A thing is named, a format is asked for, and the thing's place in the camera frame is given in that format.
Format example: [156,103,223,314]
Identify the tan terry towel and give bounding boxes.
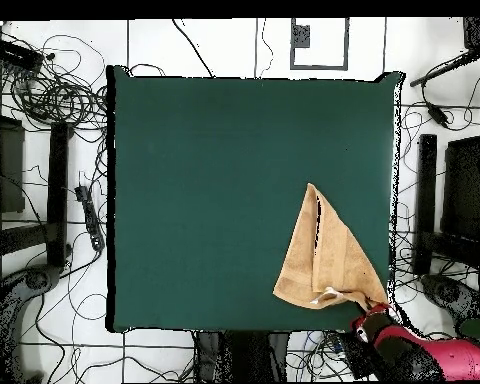
[272,182,390,312]

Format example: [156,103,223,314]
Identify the black rectangular box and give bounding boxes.
[337,330,379,381]

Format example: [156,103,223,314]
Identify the black power adapter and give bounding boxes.
[425,101,451,129]

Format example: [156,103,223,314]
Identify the dark green table cloth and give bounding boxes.
[104,64,404,335]

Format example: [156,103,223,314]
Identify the black stand pole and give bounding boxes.
[408,48,480,88]

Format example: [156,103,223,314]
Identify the black power strip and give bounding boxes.
[74,184,106,252]

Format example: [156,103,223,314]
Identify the black rectangular device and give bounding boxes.
[0,37,44,72]

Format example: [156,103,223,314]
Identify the black pedestal column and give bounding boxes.
[192,330,294,384]

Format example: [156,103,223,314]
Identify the long black cable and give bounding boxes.
[171,18,216,78]

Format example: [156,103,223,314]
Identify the tangled black cables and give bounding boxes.
[7,33,109,133]

